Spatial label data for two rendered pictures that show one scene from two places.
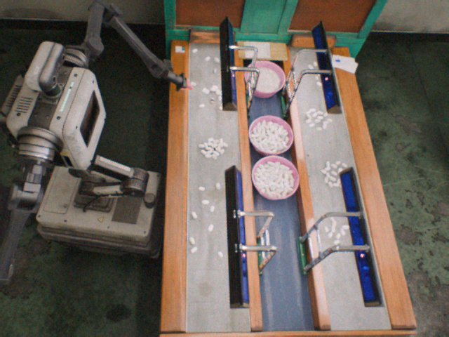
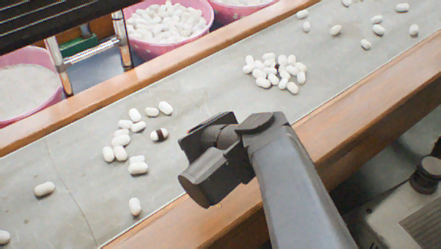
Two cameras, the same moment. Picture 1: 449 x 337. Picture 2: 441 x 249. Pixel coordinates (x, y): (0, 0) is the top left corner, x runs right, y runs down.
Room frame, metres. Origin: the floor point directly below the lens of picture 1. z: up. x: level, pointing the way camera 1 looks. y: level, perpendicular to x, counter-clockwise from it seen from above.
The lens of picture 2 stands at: (1.65, 0.64, 1.41)
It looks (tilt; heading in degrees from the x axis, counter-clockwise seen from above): 47 degrees down; 241
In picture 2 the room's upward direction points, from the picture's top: straight up
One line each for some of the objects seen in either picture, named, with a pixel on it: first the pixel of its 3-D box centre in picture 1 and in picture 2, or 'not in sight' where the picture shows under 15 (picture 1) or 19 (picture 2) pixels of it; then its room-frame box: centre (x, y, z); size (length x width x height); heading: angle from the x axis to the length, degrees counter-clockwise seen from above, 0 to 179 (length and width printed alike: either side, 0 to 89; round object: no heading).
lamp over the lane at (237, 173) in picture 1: (236, 232); not in sight; (0.56, -0.14, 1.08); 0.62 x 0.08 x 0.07; 10
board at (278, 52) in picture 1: (262, 50); not in sight; (1.95, -0.19, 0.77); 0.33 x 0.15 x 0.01; 100
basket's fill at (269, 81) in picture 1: (263, 82); (14, 99); (1.73, -0.23, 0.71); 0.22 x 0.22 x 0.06
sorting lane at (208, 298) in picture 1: (214, 161); (294, 63); (1.08, 0.00, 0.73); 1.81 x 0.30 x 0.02; 10
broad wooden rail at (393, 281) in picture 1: (359, 168); not in sight; (1.23, -0.87, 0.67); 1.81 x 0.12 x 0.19; 10
